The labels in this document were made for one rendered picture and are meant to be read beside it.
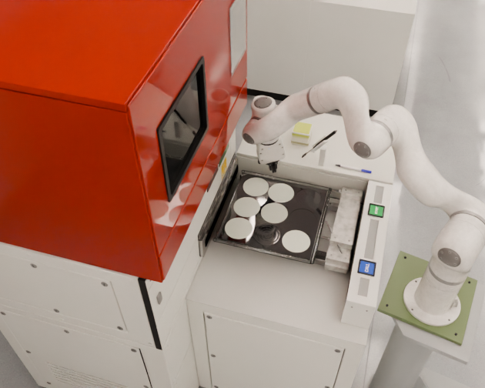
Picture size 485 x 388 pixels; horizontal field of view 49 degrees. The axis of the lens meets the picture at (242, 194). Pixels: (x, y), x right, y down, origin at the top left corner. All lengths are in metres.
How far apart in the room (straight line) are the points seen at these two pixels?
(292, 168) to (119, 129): 1.16
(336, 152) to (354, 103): 0.63
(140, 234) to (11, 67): 0.46
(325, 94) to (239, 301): 0.76
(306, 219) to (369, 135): 0.59
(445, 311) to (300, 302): 0.48
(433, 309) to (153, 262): 0.97
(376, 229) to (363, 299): 0.30
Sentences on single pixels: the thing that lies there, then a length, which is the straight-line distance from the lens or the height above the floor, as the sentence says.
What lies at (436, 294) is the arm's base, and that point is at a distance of 1.84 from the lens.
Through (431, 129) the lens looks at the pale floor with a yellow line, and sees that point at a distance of 3.95.
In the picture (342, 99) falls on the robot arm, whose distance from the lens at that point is 1.58.
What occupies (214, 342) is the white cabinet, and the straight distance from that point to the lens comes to 2.10.
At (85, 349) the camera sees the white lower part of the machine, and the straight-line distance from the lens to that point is 2.06.
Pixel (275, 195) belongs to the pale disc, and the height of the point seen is 0.90.
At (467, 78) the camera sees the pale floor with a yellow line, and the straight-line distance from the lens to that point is 4.54.
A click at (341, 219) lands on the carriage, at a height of 0.88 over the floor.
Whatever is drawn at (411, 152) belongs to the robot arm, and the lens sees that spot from 1.61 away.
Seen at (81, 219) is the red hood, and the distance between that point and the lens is 1.36.
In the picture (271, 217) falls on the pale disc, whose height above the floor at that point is 0.90.
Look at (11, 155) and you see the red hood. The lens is 1.30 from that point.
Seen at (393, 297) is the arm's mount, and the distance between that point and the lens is 1.93.
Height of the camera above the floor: 2.42
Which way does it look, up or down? 47 degrees down
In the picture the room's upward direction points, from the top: straight up
